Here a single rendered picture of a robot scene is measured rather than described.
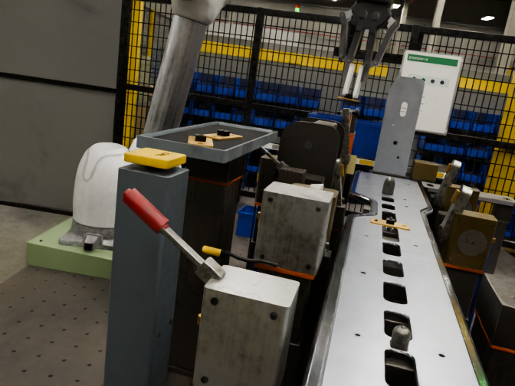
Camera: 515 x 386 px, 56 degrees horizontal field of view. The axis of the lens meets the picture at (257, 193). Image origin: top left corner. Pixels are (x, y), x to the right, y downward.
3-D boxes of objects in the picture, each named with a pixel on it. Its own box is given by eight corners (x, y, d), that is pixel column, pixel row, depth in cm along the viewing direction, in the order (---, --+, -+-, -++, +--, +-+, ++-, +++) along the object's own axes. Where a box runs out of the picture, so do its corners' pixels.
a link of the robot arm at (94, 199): (58, 216, 135) (64, 139, 130) (104, 206, 151) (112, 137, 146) (103, 233, 129) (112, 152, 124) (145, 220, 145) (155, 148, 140)
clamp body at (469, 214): (473, 369, 110) (513, 224, 102) (420, 356, 112) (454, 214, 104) (468, 354, 116) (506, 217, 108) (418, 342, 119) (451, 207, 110)
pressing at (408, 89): (405, 175, 173) (426, 79, 165) (372, 170, 175) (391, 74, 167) (405, 175, 174) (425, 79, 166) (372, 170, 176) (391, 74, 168)
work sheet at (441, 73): (446, 135, 193) (464, 56, 186) (388, 126, 198) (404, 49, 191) (445, 135, 195) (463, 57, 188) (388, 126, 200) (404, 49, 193)
